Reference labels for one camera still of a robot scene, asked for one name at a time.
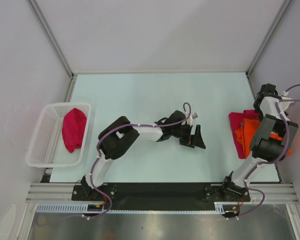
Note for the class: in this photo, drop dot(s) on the orange t-shirt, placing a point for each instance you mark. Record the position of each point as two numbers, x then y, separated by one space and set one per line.
243 136

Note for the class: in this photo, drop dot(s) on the white plastic basket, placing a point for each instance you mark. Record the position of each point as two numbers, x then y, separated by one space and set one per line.
47 148

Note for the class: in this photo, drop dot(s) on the crimson t-shirt in basket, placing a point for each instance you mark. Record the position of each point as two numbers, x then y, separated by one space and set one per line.
73 129

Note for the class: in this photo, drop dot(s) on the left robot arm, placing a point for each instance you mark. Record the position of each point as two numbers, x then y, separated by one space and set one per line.
118 137

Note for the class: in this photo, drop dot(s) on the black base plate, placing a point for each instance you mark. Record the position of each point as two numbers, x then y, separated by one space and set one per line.
166 195

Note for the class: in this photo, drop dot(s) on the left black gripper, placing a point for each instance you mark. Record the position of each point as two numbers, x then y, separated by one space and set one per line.
194 140

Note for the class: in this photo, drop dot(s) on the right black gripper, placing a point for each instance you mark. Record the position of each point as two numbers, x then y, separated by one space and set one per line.
260 115

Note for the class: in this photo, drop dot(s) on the folded crimson t-shirt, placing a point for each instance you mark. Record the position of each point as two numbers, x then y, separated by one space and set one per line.
235 118

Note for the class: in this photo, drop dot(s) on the aluminium frame rail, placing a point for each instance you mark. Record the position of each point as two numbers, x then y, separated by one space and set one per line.
275 193

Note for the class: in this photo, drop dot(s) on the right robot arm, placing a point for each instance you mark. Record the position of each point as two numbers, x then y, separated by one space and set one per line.
270 143

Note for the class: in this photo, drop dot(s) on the white cable duct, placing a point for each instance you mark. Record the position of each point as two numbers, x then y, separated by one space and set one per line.
86 209

